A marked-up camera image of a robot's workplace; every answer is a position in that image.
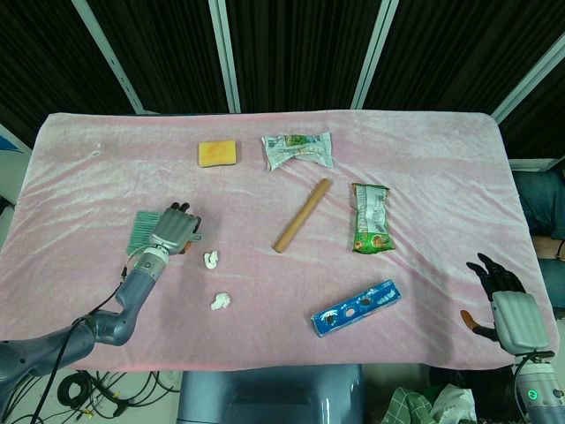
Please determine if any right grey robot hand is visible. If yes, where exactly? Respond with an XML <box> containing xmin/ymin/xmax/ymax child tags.
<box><xmin>460</xmin><ymin>252</ymin><xmax>556</xmax><ymax>357</ymax></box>

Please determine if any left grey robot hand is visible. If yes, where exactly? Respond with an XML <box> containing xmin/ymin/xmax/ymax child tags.
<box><xmin>147</xmin><ymin>201</ymin><xmax>205</xmax><ymax>256</ymax></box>

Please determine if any green hand brush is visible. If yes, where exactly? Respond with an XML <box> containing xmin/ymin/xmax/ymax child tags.
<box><xmin>126</xmin><ymin>210</ymin><xmax>205</xmax><ymax>256</ymax></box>

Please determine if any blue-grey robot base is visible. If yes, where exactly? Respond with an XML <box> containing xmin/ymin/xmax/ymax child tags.
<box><xmin>176</xmin><ymin>364</ymin><xmax>367</xmax><ymax>424</ymax></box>

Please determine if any yellow sponge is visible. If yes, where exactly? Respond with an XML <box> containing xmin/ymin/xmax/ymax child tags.
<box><xmin>197</xmin><ymin>139</ymin><xmax>243</xmax><ymax>169</ymax></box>

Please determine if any white crumpled bag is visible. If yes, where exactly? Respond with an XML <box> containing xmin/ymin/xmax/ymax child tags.
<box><xmin>430</xmin><ymin>382</ymin><xmax>478</xmax><ymax>424</ymax></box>

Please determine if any pink velvet tablecloth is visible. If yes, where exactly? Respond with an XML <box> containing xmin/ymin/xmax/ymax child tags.
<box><xmin>0</xmin><ymin>112</ymin><xmax>558</xmax><ymax>372</ymax></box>

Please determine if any wooden rolling pin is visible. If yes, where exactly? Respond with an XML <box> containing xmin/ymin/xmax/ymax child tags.
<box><xmin>271</xmin><ymin>178</ymin><xmax>332</xmax><ymax>255</ymax></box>

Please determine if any green checked cloth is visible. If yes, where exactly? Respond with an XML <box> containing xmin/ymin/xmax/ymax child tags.
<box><xmin>380</xmin><ymin>386</ymin><xmax>436</xmax><ymax>424</ymax></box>

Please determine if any crumpled silver snack wrapper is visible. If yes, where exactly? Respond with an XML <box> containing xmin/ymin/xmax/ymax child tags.
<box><xmin>260</xmin><ymin>131</ymin><xmax>335</xmax><ymax>172</ymax></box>

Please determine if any blue Oreo cookie box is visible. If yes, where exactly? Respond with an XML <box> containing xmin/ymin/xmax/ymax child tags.
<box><xmin>311</xmin><ymin>278</ymin><xmax>403</xmax><ymax>339</ymax></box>

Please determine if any green snack bag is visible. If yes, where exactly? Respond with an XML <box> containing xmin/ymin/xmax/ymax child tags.
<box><xmin>351</xmin><ymin>183</ymin><xmax>394</xmax><ymax>255</ymax></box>

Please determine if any blue white board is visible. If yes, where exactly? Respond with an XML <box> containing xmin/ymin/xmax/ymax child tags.
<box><xmin>0</xmin><ymin>123</ymin><xmax>32</xmax><ymax>155</ymax></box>

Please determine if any black curtain backdrop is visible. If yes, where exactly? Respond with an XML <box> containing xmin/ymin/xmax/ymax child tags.
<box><xmin>0</xmin><ymin>0</ymin><xmax>565</xmax><ymax>160</ymax></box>

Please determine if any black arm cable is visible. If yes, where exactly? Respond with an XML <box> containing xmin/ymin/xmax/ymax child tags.
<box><xmin>24</xmin><ymin>260</ymin><xmax>133</xmax><ymax>424</ymax></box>

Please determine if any white frame post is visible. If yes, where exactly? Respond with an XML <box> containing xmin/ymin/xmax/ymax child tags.
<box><xmin>72</xmin><ymin>0</ymin><xmax>146</xmax><ymax>114</ymax></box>
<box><xmin>493</xmin><ymin>37</ymin><xmax>565</xmax><ymax>123</ymax></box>
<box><xmin>207</xmin><ymin>0</ymin><xmax>243</xmax><ymax>114</ymax></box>
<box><xmin>351</xmin><ymin>0</ymin><xmax>401</xmax><ymax>110</ymax></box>

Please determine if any black floor cable bundle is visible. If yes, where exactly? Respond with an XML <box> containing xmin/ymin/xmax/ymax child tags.
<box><xmin>56</xmin><ymin>369</ymin><xmax>182</xmax><ymax>420</ymax></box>

